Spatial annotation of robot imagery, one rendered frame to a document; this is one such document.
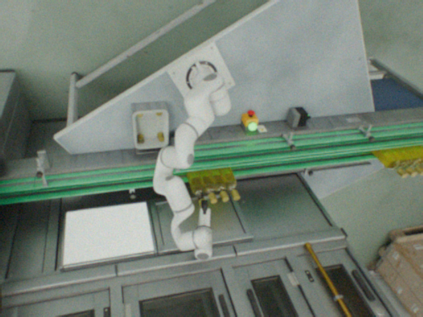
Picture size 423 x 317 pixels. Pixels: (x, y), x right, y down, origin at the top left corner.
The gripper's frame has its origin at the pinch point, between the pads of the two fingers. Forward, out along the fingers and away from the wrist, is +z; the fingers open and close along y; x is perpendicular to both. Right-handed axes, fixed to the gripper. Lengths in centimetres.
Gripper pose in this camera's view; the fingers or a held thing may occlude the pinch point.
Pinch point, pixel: (203, 206)
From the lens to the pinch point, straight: 168.8
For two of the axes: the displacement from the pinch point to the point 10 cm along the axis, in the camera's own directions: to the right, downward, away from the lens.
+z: 0.4, -6.5, 7.6
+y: 0.6, -7.6, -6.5
